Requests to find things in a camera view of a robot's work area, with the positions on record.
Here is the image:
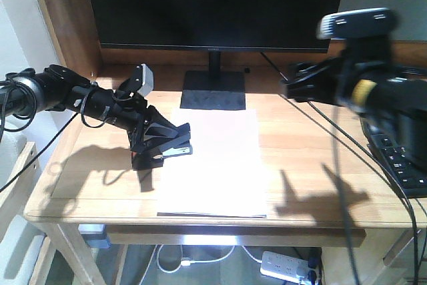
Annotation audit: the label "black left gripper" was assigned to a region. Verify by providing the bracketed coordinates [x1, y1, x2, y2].
[68, 85, 191, 154]

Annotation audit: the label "black monitor cable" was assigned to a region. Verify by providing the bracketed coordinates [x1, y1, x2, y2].
[260, 51, 420, 285]

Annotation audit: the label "wooden chair grey cushion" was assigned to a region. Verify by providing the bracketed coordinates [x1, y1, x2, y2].
[1, 133, 55, 284]

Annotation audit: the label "black monitor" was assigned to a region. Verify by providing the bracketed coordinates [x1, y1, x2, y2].
[91, 0, 340, 108]

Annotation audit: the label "black orange stapler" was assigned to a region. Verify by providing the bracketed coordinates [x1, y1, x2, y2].
[128, 125, 192, 171]

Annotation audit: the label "black computer keyboard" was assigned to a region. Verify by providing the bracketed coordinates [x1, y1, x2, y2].
[362, 121, 426, 198]

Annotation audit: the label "white paper sheets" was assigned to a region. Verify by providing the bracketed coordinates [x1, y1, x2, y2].
[157, 109, 267, 218]

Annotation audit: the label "wooden desk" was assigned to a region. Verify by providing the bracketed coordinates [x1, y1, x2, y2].
[23, 0, 427, 285]

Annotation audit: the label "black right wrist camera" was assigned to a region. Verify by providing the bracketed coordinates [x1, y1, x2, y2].
[316, 7, 398, 40]

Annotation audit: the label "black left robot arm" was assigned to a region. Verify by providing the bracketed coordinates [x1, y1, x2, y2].
[1, 64, 192, 159]

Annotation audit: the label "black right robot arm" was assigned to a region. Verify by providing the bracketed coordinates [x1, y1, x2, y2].
[282, 36, 426, 171]

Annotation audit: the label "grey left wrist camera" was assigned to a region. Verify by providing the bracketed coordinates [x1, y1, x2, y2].
[119, 63, 154, 97]

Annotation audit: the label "white power strip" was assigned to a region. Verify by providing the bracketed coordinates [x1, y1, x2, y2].
[260, 251, 319, 284]

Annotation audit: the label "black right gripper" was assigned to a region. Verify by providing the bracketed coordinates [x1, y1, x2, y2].
[280, 39, 397, 113]

